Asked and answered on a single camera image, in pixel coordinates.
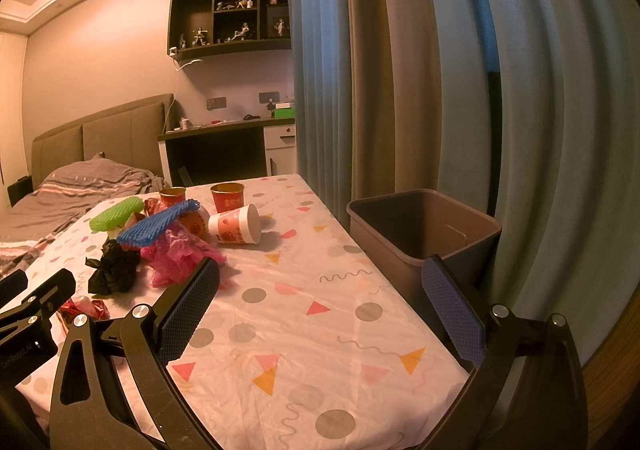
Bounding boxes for bed with grey bedding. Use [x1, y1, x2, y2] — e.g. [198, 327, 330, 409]
[1, 155, 167, 277]

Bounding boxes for dark desk with white drawers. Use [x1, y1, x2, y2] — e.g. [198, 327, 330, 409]
[158, 118, 297, 187]

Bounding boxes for brown plastic trash bin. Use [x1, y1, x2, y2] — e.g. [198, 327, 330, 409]
[347, 189, 501, 338]

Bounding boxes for patterned pink tablecloth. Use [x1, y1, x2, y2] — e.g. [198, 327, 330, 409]
[8, 173, 471, 450]

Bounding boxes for white apple paper cup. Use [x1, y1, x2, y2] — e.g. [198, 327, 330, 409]
[178, 206, 210, 239]
[207, 204, 262, 245]

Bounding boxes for blue and beige curtains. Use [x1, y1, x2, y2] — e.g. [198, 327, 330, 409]
[290, 0, 639, 361]

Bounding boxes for pink plastic bag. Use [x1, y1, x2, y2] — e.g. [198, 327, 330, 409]
[140, 221, 227, 287]

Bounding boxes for dark wall display shelf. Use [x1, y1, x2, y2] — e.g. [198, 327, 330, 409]
[167, 0, 291, 64]

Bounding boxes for blue foam net sleeve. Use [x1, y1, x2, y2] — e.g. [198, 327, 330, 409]
[116, 199, 200, 248]

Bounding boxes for padded brown headboard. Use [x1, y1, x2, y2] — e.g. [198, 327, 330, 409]
[30, 93, 175, 187]

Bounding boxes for small red foil wrapper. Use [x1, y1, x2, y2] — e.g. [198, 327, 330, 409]
[58, 296, 110, 322]

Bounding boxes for green box on desk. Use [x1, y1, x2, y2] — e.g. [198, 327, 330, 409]
[273, 102, 295, 119]

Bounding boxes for green foam net sleeve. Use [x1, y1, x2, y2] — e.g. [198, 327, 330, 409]
[89, 196, 144, 231]

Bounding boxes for black plastic bag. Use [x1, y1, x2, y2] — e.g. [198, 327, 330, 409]
[86, 239, 141, 296]

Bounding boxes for red gold cup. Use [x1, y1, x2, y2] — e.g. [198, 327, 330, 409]
[210, 182, 244, 214]
[160, 187, 186, 208]

